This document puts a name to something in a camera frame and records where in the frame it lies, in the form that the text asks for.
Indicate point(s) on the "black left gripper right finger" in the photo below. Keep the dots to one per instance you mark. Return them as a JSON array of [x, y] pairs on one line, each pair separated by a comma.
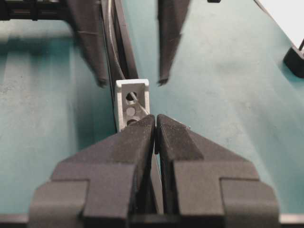
[[208, 186]]

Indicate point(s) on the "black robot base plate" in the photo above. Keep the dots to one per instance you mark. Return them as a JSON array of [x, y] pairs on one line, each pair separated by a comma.
[[294, 60]]

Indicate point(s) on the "silver corner bracket fitting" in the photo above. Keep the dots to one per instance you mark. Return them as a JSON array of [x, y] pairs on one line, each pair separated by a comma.
[[131, 101]]

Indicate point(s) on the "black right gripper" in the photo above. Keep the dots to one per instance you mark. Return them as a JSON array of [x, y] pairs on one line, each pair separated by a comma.
[[85, 16]]

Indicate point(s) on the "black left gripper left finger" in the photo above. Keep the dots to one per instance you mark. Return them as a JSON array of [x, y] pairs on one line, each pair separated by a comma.
[[99, 186]]

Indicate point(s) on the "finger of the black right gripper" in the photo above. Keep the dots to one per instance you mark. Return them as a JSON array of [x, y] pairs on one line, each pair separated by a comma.
[[171, 16]]

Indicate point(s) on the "long black aluminium rail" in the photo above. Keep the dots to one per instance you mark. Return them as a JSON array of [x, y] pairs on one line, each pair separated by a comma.
[[120, 55]]

